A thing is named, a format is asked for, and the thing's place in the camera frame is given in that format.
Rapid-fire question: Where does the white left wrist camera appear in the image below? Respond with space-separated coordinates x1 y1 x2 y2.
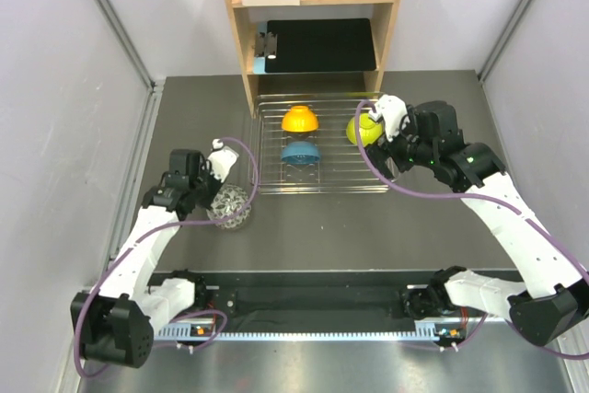
207 139 239 183

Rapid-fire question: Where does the blue bowl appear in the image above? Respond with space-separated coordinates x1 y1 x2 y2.
281 141 321 165

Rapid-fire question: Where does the orange bowl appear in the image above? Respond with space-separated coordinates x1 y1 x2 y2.
281 105 319 133

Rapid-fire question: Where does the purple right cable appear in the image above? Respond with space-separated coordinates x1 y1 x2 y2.
353 98 589 360

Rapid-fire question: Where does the purple cable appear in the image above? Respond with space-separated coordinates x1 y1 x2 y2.
353 98 589 360
73 136 260 378

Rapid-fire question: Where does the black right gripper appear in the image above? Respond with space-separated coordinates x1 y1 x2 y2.
364 109 437 183

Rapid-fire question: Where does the metal wire dish rack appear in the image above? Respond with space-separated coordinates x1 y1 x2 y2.
250 92 387 194

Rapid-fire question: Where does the black clipboard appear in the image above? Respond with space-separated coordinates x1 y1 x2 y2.
252 18 377 75

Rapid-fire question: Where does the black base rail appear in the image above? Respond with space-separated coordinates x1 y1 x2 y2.
146 268 525 334

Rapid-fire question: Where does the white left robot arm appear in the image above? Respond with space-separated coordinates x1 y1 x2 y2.
70 141 238 368

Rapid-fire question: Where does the green bowl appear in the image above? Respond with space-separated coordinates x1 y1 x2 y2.
346 113 384 147

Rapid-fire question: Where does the patterned white floral bowl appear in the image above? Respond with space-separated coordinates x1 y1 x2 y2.
206 184 251 231

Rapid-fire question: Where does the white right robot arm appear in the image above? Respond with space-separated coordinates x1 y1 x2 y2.
361 95 588 347

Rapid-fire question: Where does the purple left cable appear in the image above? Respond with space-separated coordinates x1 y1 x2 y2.
73 136 260 378

